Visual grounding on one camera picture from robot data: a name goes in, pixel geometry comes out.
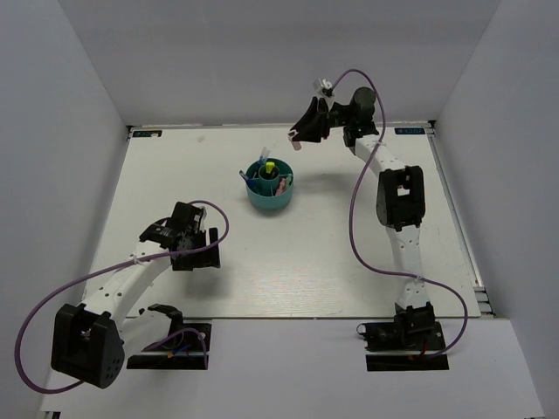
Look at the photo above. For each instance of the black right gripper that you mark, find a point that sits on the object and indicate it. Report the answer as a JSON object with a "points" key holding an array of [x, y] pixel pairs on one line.
{"points": [[314, 124]]}

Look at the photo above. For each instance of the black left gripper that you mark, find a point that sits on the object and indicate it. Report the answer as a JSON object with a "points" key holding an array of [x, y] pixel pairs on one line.
{"points": [[207, 257]]}

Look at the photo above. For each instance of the pink correction tape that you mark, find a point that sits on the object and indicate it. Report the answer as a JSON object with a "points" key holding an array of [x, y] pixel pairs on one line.
{"points": [[292, 137]]}

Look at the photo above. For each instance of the blue ballpoint pen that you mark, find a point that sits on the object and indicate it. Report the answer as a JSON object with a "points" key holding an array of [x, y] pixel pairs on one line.
{"points": [[250, 183]]}

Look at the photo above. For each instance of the pink eraser stick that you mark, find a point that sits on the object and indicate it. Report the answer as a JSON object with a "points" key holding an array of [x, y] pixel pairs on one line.
{"points": [[281, 188]]}

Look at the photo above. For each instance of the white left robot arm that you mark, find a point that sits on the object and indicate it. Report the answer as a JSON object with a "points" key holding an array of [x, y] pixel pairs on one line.
{"points": [[93, 340]]}

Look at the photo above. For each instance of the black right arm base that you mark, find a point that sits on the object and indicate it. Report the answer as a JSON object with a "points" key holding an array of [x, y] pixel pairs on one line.
{"points": [[391, 348]]}

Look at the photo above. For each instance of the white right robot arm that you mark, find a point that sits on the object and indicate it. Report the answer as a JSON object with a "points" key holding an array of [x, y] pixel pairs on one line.
{"points": [[400, 208]]}

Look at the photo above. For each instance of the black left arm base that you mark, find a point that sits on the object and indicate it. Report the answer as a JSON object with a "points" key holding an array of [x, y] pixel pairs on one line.
{"points": [[184, 352]]}

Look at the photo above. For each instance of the blue right corner label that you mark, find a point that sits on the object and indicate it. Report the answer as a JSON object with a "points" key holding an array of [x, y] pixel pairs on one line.
{"points": [[409, 131]]}

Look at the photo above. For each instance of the blue corner label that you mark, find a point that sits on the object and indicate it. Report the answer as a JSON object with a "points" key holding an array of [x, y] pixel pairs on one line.
{"points": [[409, 131], [147, 134]]}

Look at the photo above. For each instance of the teal round organizer container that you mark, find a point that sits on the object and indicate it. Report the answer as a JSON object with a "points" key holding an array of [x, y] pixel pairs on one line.
{"points": [[265, 199]]}

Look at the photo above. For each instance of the blue left corner label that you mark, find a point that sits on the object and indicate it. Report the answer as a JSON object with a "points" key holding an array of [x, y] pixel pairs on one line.
{"points": [[147, 134]]}

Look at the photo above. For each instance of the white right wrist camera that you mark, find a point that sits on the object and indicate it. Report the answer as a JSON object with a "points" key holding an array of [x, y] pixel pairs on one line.
{"points": [[325, 90]]}

